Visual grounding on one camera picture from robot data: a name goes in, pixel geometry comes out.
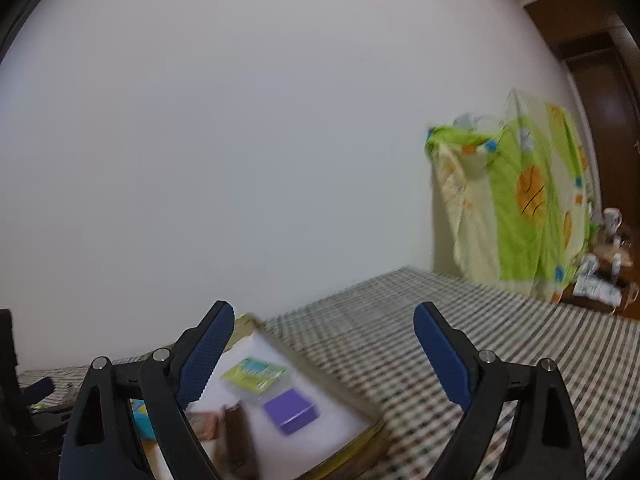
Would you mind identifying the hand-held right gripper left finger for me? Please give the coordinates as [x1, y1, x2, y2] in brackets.
[58, 300, 236, 480]

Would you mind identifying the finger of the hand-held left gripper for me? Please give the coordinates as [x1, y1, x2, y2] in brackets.
[20, 376, 55, 402]

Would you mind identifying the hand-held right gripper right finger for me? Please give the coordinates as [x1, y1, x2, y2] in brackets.
[413, 301, 587, 480]

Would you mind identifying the clear plastic box green label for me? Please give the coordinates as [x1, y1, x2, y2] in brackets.
[220, 356, 293, 406]

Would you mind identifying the brown ridged bar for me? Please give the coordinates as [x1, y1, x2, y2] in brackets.
[222, 402, 261, 480]

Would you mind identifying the purple box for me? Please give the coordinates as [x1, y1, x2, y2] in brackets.
[262, 390, 321, 436]

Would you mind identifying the gold metal tin tray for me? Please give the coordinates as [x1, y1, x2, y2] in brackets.
[125, 312, 386, 480]

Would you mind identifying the checkered tablecloth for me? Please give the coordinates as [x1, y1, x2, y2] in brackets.
[17, 266, 640, 480]

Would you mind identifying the white paper liner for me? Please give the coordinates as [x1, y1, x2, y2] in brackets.
[150, 332, 373, 480]

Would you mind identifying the green printed blanket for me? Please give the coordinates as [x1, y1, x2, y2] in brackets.
[425, 87, 598, 306]

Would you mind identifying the white packet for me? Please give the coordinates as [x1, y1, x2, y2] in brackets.
[572, 280, 623, 306]

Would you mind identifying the wooden side table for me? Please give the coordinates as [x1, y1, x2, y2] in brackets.
[560, 230, 640, 321]

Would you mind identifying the wooden door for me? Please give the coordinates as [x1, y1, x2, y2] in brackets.
[525, 0, 640, 241]

